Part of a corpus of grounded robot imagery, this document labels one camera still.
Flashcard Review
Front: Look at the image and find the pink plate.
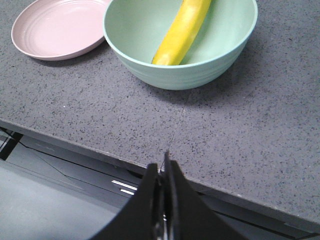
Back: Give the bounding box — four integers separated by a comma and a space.
11, 0, 110, 61

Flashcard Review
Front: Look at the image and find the light green ribbed bowl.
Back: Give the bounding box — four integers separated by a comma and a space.
103, 0, 258, 90

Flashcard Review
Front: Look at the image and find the yellow banana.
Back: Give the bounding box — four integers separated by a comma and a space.
151, 0, 211, 66

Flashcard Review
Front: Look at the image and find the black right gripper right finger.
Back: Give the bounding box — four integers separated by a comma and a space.
163, 151, 246, 240

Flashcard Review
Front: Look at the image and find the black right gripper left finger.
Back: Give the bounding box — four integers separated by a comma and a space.
94, 163, 164, 240

